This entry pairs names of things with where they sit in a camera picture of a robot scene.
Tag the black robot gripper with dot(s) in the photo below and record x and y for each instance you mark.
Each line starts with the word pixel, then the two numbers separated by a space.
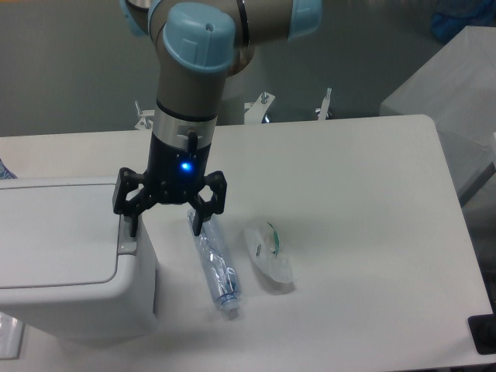
pixel 179 149

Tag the white push-lid trash can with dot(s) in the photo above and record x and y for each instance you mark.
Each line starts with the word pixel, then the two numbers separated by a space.
pixel 69 265

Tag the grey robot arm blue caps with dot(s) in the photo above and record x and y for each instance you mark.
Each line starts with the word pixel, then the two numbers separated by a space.
pixel 196 44

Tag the crushed clear plastic bottle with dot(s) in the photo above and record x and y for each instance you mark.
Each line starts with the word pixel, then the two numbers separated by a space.
pixel 220 274

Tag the crumpled clear plastic wrapper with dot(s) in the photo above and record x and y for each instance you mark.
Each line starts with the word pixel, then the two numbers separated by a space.
pixel 268 252

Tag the blue patterned packet at left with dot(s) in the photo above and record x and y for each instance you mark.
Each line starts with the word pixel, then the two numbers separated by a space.
pixel 5 173

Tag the clear plastic sheet lower left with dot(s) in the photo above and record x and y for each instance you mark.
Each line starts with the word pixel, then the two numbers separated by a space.
pixel 11 337

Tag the grey covered side table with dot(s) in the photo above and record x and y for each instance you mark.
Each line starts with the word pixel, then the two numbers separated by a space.
pixel 456 89

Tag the blue object top right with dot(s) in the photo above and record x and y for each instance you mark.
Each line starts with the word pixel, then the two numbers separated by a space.
pixel 451 17

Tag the black clamp at table edge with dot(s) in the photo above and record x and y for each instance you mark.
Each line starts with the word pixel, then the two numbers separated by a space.
pixel 482 328

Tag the white metal base frame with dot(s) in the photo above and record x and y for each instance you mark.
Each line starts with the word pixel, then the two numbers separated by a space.
pixel 253 112

